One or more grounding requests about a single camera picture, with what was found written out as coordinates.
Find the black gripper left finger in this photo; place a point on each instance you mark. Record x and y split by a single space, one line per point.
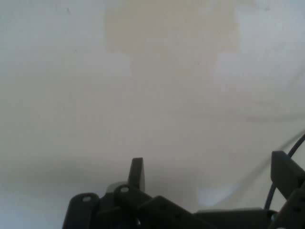
137 174

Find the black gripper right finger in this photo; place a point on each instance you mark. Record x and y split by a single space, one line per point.
289 174

